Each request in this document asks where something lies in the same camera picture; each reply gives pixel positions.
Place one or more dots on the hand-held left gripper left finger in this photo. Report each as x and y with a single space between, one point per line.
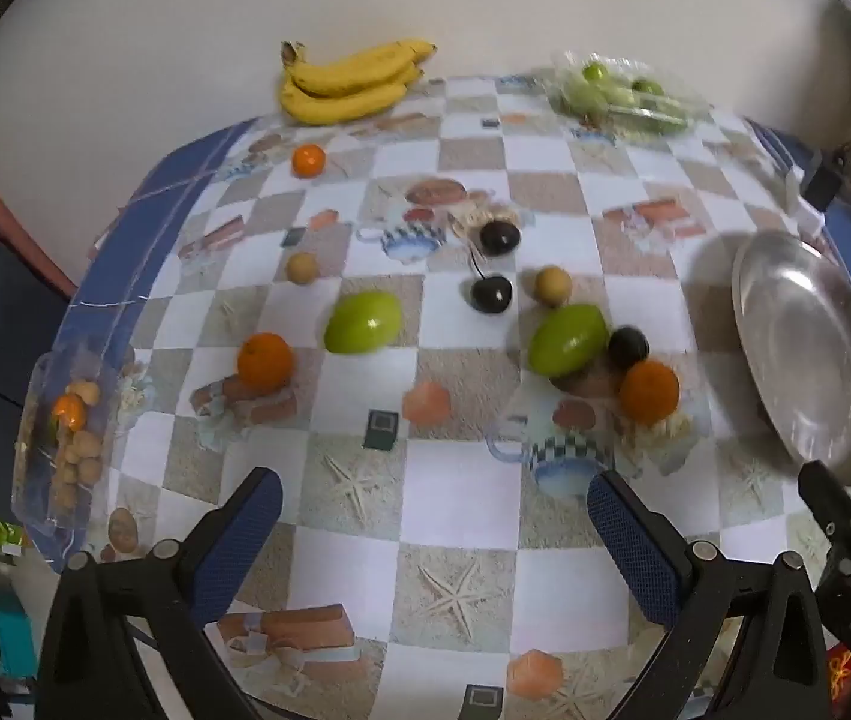
245 532

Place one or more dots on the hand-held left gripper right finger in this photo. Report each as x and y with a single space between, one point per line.
635 540

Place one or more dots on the round metal bowl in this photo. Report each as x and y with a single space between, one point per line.
807 345

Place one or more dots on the green apple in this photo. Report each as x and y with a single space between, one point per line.
567 339
363 322

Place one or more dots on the brown longan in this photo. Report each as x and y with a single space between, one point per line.
553 285
301 268

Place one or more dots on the dark plum with stem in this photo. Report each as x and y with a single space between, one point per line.
490 294

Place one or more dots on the small orange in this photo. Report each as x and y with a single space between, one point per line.
308 161
68 412

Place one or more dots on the pile of small green fruits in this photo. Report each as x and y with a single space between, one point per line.
605 94

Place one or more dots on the checkered printed tablecloth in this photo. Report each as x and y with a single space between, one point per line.
455 517

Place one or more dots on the pile of longans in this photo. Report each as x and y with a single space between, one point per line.
80 450

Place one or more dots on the clear plastic box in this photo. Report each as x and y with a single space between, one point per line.
35 390

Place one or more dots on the teal box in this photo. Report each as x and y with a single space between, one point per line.
9 634

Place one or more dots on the black power adapter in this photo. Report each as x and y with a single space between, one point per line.
819 184

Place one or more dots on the clear plastic clamshell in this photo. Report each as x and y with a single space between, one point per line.
620 94

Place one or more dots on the yellow banana bunch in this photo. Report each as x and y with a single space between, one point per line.
343 86

